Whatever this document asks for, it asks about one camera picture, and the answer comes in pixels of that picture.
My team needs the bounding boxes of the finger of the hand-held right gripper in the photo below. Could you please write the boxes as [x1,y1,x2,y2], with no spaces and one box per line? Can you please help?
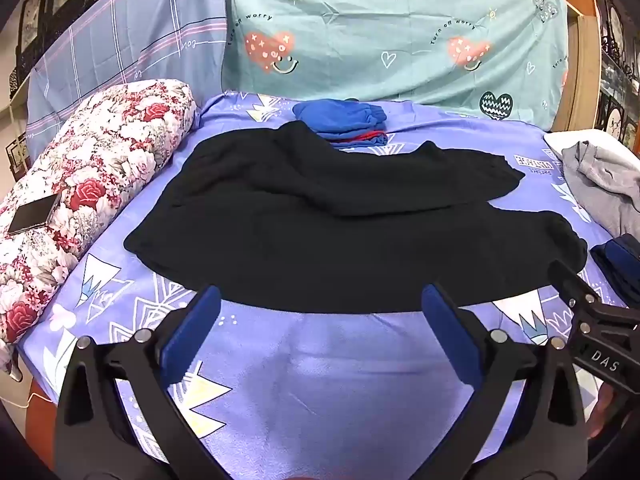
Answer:
[547,259,601,311]

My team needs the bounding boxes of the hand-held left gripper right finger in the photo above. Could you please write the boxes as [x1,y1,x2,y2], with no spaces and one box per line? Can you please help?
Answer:
[415,282,588,480]

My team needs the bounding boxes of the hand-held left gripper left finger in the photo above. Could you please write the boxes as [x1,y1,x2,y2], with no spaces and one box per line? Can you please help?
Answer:
[54,285,228,480]

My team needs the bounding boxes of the black pants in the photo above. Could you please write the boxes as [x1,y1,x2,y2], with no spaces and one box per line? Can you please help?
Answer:
[123,121,588,315]

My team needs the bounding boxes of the person's right hand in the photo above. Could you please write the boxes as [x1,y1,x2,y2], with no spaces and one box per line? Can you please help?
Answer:
[585,382,626,441]

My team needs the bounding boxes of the navy garment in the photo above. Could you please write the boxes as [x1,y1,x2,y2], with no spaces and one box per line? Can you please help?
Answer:
[590,234,640,306]

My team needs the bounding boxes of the grey garment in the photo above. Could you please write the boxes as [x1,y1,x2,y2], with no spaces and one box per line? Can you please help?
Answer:
[560,140,640,238]

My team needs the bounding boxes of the white cloth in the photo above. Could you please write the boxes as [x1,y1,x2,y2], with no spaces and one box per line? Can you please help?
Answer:
[544,127,640,161]

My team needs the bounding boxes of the floral bolster pillow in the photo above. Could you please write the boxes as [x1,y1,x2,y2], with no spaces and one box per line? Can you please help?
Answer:
[0,79,198,376]

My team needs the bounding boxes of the dark smartphone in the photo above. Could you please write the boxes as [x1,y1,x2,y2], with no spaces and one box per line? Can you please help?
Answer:
[7,194,61,235]

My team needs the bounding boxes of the wooden headboard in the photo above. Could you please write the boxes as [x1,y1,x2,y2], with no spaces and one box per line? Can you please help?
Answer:
[520,0,601,133]

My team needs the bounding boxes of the dark carved wooden screen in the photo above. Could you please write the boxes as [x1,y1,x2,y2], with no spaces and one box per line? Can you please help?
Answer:
[9,0,126,93]
[600,0,640,153]

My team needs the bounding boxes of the folded blue garment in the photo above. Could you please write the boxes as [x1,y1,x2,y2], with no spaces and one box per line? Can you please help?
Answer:
[292,99,390,148]

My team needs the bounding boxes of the blue striped sheet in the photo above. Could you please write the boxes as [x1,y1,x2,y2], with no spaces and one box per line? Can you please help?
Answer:
[25,0,237,161]

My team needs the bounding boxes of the white cable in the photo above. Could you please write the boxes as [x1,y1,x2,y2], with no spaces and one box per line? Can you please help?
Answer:
[0,391,53,409]

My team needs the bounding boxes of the wooden bed rail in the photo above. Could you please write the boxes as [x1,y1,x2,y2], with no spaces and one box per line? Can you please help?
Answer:
[22,377,63,466]

